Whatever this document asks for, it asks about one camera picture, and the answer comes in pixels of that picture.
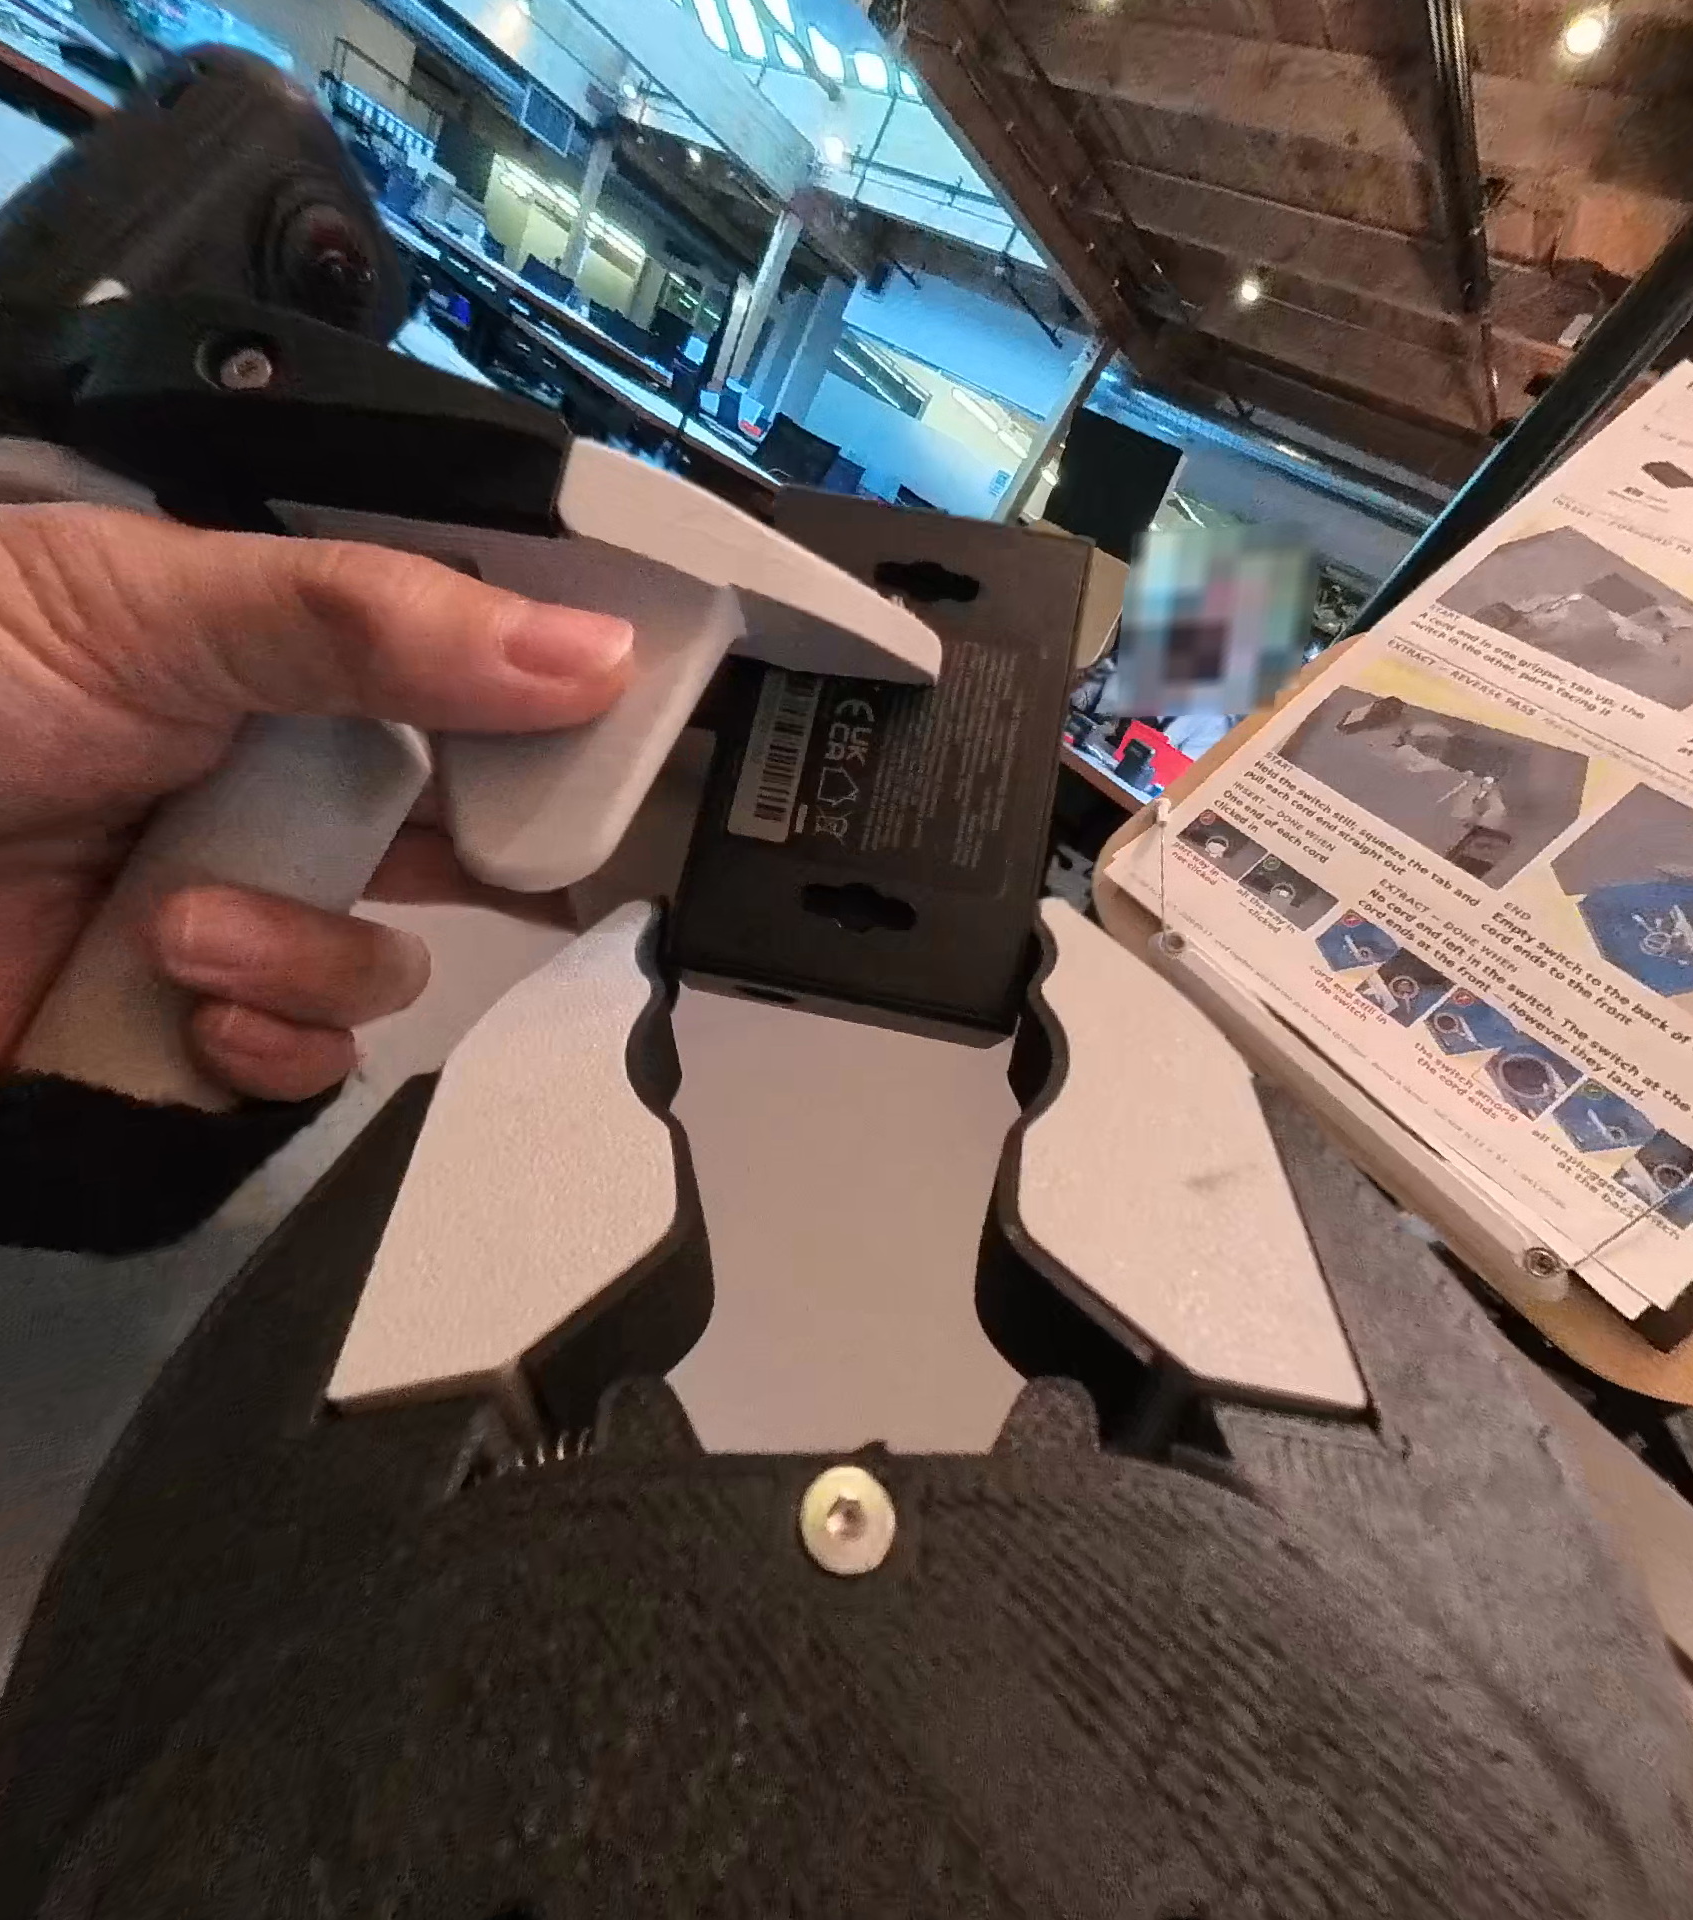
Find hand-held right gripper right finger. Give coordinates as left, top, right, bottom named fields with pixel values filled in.
left=976, top=896, right=1372, bottom=1463

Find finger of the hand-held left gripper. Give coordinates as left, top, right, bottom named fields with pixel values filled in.
left=552, top=438, right=945, bottom=691
left=268, top=502, right=751, bottom=893

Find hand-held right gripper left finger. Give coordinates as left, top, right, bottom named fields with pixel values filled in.
left=325, top=900, right=717, bottom=1449

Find black ethernet switch box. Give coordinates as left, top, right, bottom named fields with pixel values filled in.
left=667, top=486, right=1095, bottom=1047

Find person's left hand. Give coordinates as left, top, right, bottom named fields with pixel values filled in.
left=0, top=502, right=639, bottom=1120

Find printed instruction sheets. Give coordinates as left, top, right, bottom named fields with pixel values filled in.
left=1105, top=359, right=1693, bottom=1321

